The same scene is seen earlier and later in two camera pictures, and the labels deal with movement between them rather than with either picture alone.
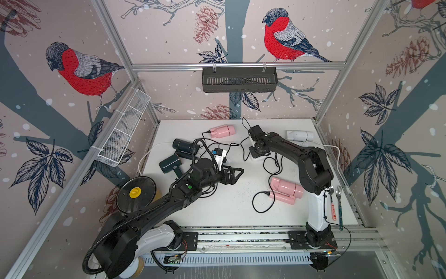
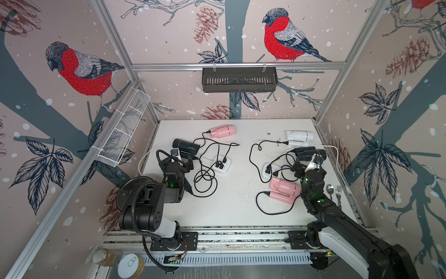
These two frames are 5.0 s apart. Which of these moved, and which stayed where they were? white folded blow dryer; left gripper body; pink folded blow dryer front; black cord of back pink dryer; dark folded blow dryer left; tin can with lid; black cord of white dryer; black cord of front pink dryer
Moved: left gripper body; black cord of white dryer; black cord of front pink dryer
Stayed: pink folded blow dryer front; dark folded blow dryer left; white folded blow dryer; tin can with lid; black cord of back pink dryer
